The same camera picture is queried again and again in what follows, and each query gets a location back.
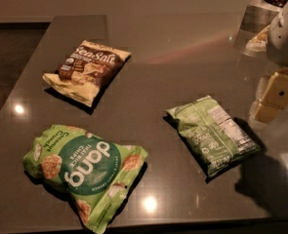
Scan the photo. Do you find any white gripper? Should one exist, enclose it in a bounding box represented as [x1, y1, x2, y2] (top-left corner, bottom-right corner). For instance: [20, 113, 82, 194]
[253, 2, 288, 123]

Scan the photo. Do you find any green jalapeno chip bag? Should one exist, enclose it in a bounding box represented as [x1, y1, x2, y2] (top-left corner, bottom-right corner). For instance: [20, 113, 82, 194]
[165, 96, 261, 177]

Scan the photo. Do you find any brown sea salt chip bag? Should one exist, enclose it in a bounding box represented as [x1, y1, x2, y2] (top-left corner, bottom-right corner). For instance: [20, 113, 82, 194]
[43, 40, 131, 107]

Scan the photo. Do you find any green dang rice chips bag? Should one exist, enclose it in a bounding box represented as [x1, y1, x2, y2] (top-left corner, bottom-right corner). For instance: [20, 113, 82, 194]
[22, 125, 147, 234]

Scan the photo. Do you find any steel container with dark snacks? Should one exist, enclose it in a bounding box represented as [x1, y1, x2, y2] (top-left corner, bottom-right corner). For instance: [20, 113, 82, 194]
[234, 0, 288, 56]

